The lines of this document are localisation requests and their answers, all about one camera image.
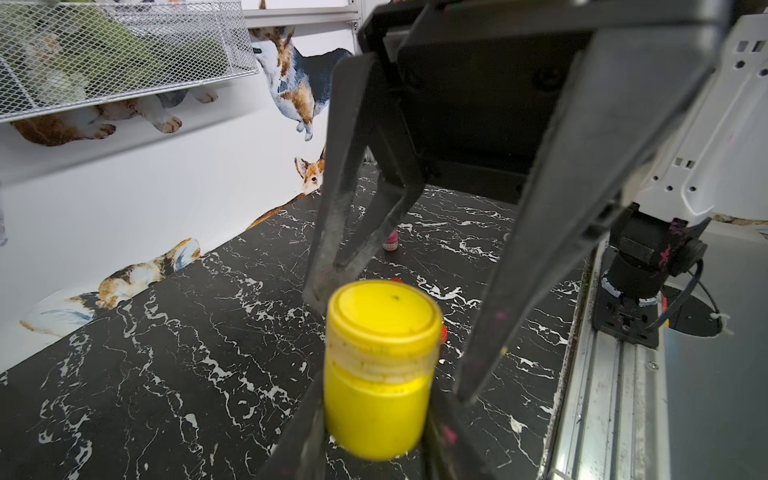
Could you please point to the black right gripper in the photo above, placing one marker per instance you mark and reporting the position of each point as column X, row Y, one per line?
column 483, row 90

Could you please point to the magenta paint jar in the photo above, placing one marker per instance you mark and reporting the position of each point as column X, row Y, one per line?
column 392, row 242

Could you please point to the aluminium front rail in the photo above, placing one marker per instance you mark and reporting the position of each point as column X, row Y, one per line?
column 611, row 411

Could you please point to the green fern plant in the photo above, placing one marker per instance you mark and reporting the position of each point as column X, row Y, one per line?
column 90, row 54

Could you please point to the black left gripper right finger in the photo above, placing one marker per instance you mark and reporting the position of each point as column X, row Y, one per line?
column 446, row 449

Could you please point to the yellow paint jar lid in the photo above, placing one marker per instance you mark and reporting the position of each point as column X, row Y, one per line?
column 383, row 332

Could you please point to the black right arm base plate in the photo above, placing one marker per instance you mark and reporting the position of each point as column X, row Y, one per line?
column 623, row 319

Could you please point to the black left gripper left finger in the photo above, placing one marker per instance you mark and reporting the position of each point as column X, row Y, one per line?
column 300, row 452

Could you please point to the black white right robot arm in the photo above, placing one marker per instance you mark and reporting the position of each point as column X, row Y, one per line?
column 673, row 194

